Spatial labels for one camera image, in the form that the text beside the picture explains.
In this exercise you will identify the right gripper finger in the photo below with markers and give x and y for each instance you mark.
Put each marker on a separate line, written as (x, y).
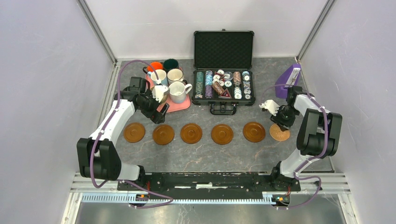
(287, 124)
(281, 126)

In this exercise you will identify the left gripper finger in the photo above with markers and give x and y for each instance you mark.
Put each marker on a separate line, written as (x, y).
(164, 109)
(158, 118)

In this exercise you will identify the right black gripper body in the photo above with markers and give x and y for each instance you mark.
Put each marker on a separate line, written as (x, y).
(287, 113)

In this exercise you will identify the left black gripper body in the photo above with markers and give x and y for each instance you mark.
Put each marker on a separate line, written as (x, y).
(150, 105)

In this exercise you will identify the wooden coaster two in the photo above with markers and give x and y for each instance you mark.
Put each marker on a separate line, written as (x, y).
(163, 134)

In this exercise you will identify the white mug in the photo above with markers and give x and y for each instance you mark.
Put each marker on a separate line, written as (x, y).
(179, 91)

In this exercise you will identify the wooden coaster one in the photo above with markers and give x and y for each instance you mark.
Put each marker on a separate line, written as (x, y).
(134, 132)

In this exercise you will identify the wooden coaster five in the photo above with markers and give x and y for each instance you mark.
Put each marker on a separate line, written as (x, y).
(254, 132)

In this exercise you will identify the wooden coaster three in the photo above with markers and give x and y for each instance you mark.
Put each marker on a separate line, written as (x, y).
(191, 133)

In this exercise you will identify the wooden coaster four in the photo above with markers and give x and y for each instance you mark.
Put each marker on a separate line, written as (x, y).
(222, 134)

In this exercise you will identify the beige ceramic mug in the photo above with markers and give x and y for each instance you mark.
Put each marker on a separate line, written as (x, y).
(165, 97)

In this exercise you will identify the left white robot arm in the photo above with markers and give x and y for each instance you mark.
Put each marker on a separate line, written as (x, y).
(97, 155)

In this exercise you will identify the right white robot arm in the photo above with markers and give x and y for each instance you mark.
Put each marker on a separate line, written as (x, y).
(318, 135)

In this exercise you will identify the pink serving tray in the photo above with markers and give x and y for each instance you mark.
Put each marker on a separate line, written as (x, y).
(173, 107)

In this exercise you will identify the light blue mug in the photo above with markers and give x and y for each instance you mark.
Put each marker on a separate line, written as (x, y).
(158, 77)

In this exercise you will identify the purple metronome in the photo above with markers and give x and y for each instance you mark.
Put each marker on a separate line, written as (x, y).
(287, 79)

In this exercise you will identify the orange mug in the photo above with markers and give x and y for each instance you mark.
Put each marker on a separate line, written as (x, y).
(152, 67)

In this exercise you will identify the dark green mug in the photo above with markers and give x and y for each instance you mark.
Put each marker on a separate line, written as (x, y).
(170, 64)

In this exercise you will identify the black poker chip case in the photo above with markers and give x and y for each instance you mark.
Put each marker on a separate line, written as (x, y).
(222, 78)

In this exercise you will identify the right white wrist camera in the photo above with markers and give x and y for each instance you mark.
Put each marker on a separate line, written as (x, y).
(270, 106)

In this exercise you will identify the cream mug dark handle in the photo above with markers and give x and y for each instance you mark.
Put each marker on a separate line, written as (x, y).
(176, 75)

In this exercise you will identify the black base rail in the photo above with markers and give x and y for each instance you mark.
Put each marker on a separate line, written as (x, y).
(215, 185)

